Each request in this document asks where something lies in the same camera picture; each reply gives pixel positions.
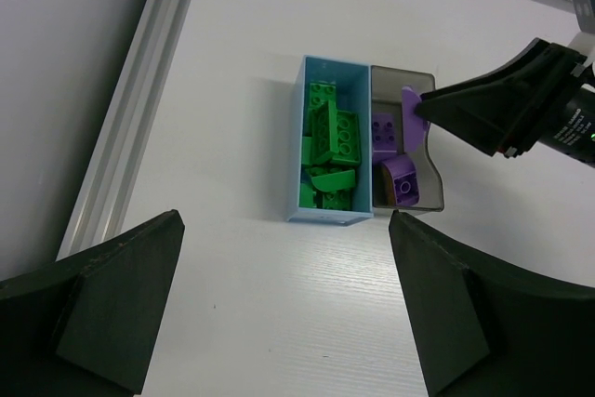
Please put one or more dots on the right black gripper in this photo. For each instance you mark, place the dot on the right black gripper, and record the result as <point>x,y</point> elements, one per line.
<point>539,96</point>

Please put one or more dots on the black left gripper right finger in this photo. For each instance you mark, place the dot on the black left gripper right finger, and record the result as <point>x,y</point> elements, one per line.
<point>485,327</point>

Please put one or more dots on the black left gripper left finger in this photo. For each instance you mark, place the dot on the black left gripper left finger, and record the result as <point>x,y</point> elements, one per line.
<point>87,324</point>

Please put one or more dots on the green lego plate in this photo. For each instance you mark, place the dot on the green lego plate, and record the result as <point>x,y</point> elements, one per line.
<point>335,137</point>

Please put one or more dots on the green rounded lego piece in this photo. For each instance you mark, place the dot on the green rounded lego piece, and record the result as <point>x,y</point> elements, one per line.
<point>333,179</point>

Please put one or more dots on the green square lego brick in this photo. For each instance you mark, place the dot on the green square lego brick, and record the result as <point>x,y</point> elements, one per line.
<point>318,95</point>

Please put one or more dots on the multicolour lego tower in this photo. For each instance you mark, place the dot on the multicolour lego tower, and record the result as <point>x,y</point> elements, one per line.
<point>414,127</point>

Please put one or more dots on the purple rounded lego brick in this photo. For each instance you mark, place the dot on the purple rounded lego brick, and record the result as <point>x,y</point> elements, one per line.
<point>384,134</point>

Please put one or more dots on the dark smoky plastic bin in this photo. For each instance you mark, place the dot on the dark smoky plastic bin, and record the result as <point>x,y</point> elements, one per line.
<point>386,89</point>

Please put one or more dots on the blue plastic bin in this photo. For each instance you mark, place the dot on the blue plastic bin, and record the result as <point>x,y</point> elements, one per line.
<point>353,82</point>

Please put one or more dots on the aluminium frame rail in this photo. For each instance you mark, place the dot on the aluminium frame rail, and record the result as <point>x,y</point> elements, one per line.
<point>202,110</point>

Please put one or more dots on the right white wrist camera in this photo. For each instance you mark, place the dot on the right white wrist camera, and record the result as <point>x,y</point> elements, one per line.
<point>583,42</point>

